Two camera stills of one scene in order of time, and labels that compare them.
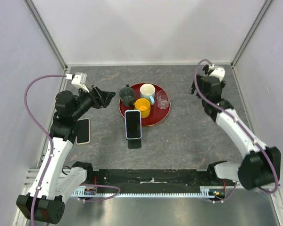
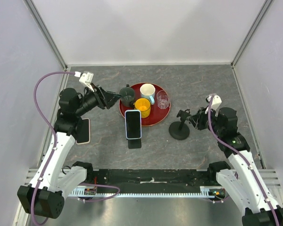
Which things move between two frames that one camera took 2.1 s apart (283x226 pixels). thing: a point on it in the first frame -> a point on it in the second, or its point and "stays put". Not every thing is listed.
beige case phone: (83, 131) stays put
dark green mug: (127, 95) stays put
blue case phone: (133, 125) stays put
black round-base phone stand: (206, 68) -> (179, 130)
